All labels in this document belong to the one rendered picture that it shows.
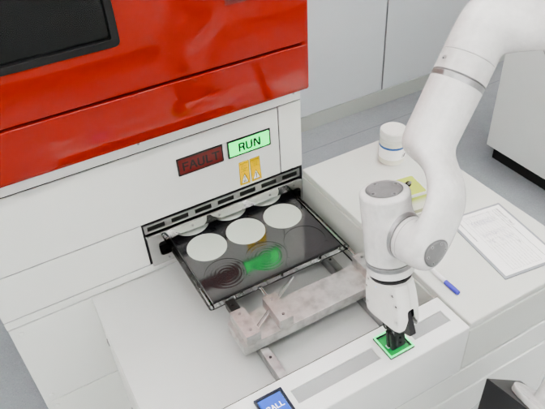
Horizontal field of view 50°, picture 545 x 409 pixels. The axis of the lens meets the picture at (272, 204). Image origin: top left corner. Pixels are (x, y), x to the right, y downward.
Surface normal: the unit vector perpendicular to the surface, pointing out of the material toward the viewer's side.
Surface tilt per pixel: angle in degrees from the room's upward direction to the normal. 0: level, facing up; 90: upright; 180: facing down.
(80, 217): 90
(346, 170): 0
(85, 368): 90
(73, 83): 90
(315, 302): 0
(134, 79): 90
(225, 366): 0
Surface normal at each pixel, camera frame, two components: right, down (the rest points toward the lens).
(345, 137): -0.05, -0.78
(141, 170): 0.49, 0.53
